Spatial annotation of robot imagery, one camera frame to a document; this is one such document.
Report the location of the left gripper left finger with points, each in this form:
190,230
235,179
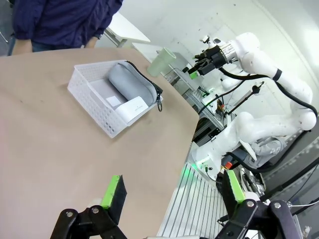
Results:
117,199

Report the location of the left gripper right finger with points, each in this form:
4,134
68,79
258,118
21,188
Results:
231,196

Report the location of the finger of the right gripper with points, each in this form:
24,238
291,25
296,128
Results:
204,69
199,61

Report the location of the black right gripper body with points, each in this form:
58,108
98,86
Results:
218,57

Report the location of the light green cup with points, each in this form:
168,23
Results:
160,62

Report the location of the grey Campus pencil case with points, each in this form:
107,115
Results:
129,82

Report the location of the white rectangular box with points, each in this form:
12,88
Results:
132,109

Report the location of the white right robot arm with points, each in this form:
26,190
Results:
261,62

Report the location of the white perforated plastic basket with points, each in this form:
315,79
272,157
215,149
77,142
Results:
92,99

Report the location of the person's left hand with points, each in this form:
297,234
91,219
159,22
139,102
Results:
91,43

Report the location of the person's right hand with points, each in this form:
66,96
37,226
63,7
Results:
23,45

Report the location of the red emergency stop button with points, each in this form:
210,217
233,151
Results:
229,164

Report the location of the black rod with clamp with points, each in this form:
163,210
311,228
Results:
255,89

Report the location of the grey cloth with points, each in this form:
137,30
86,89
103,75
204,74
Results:
269,149

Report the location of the black wristwatch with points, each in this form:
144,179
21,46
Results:
97,36

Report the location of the person in purple jacket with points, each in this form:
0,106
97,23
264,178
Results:
62,20

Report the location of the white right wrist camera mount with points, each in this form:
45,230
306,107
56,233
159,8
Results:
211,44

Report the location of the ribbed aluminium base plate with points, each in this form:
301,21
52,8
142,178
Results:
194,206

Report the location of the aluminium profile frame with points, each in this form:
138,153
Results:
211,124

